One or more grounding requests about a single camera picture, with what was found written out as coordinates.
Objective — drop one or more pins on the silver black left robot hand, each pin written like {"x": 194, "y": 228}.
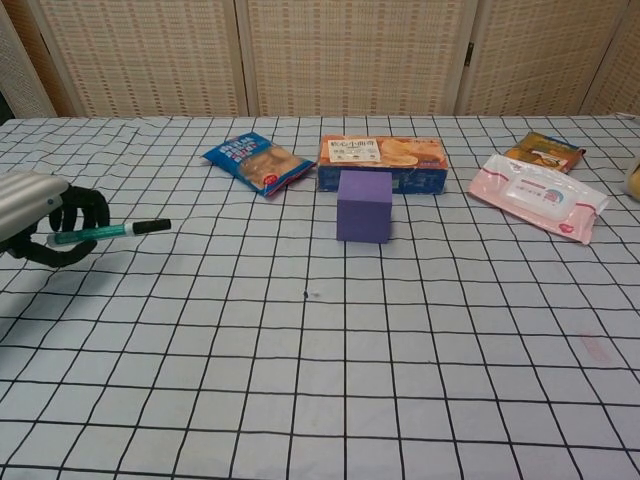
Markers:
{"x": 30, "y": 200}

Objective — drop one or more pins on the green marker with black cap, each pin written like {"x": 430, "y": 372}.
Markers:
{"x": 110, "y": 231}

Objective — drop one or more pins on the purple foam cube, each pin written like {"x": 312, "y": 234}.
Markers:
{"x": 362, "y": 215}

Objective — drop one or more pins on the blue snack bag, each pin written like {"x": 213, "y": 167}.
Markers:
{"x": 255, "y": 160}

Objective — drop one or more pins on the woven folding screen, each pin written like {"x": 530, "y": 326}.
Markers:
{"x": 350, "y": 55}

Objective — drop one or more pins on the white black checked tablecloth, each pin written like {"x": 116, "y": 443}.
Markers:
{"x": 350, "y": 350}

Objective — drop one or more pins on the orange blue cookie box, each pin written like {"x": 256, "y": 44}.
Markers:
{"x": 415, "y": 160}

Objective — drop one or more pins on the metal screen hinge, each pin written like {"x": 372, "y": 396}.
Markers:
{"x": 469, "y": 54}

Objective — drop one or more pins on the pink wet wipes pack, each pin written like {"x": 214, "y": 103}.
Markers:
{"x": 535, "y": 195}

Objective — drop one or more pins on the orange brown snack packet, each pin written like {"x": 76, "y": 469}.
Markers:
{"x": 545, "y": 150}

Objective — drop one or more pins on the yellow plush toy striped shirt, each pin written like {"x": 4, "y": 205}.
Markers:
{"x": 635, "y": 182}

